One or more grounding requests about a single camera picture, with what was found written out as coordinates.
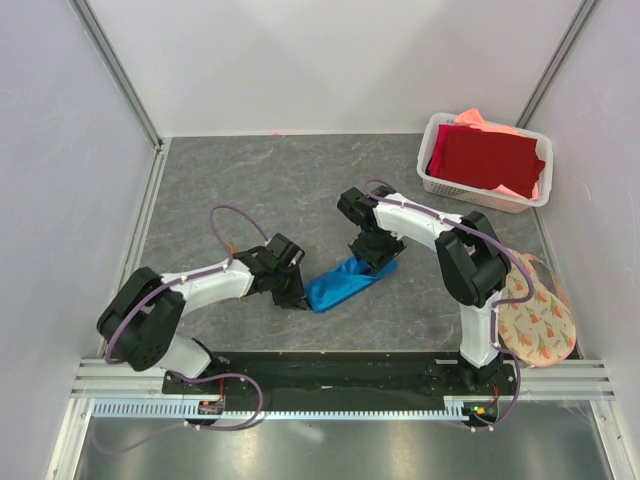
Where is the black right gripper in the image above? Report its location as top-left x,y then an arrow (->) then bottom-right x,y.
348,228 -> 407,276

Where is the blue cloth napkin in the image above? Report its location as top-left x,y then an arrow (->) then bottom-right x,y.
305,255 -> 398,313

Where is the orange plastic fork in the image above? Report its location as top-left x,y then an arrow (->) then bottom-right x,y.
228,242 -> 248,301

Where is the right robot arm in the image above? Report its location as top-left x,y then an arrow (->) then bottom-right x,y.
337,185 -> 511,394

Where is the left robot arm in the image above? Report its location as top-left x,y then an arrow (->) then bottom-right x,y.
96,236 -> 309,393

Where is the red cloth in basket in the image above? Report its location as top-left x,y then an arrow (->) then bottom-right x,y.
426,125 -> 545,200

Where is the white plastic basket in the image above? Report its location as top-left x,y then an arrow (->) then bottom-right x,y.
417,109 -> 553,213

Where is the salmon cloth in basket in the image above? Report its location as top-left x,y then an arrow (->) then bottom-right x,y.
453,108 -> 519,135

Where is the floral oval placemat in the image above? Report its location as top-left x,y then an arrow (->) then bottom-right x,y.
497,251 -> 577,367

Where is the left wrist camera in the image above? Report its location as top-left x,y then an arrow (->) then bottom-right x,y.
265,233 -> 305,268

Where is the slotted cable duct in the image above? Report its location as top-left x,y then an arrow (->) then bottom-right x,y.
92,398 -> 497,421

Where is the right aluminium corner post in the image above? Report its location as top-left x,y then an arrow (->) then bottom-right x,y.
515,0 -> 601,129

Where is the aluminium corner post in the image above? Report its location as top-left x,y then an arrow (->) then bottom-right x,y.
69,0 -> 164,150
515,0 -> 601,129

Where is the left aluminium corner post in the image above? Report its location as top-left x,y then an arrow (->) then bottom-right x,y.
69,0 -> 164,150

